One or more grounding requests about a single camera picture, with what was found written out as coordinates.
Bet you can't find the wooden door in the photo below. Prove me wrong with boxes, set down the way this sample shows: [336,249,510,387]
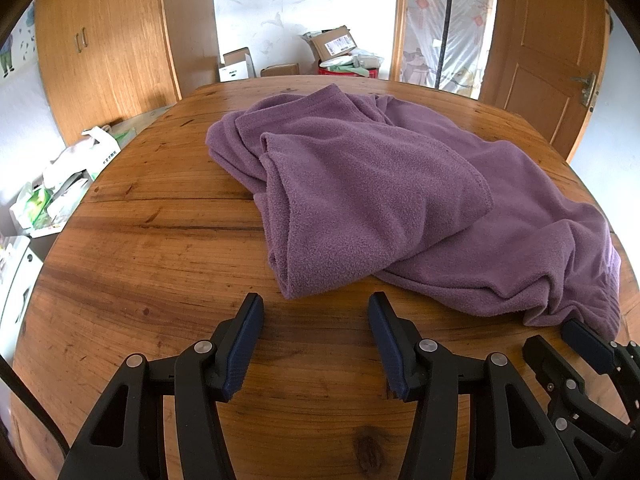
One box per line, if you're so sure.
[479,0,610,162]

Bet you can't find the red basket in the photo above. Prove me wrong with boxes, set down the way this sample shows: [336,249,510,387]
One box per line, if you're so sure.
[318,53,383,80]

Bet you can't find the cartoon wall sticker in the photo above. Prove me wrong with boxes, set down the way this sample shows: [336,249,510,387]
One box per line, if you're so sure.
[0,7,39,79]

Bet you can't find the metal door lock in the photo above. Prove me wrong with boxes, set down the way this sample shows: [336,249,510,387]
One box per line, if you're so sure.
[572,72,598,108]

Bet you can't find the white cardboard box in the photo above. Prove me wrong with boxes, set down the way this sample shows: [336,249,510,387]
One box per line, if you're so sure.
[218,48,256,83]

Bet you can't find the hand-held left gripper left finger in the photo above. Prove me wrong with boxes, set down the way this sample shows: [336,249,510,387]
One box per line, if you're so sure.
[57,292,265,480]

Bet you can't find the open labelled cardboard box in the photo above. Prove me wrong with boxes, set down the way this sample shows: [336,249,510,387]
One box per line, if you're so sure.
[301,25,359,64]

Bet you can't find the clear plastic door curtain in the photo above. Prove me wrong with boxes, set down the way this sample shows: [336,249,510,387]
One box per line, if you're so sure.
[400,0,497,99]

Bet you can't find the wooden wardrobe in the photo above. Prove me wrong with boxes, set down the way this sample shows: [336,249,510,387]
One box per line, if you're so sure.
[34,0,221,147]

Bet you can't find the green and white packets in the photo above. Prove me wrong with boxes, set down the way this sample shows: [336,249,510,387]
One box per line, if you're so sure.
[9,179,92,239]

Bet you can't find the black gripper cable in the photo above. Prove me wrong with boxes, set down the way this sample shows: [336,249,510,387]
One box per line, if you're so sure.
[0,354,72,457]

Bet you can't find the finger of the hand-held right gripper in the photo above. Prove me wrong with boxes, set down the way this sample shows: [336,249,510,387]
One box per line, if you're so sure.
[522,335,586,403]
[561,319,640,376]

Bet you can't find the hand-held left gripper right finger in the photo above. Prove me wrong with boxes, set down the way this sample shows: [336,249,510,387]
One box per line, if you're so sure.
[367,292,576,480]

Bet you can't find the brown cardboard box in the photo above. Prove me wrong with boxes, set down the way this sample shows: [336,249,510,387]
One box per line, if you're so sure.
[259,63,300,79]

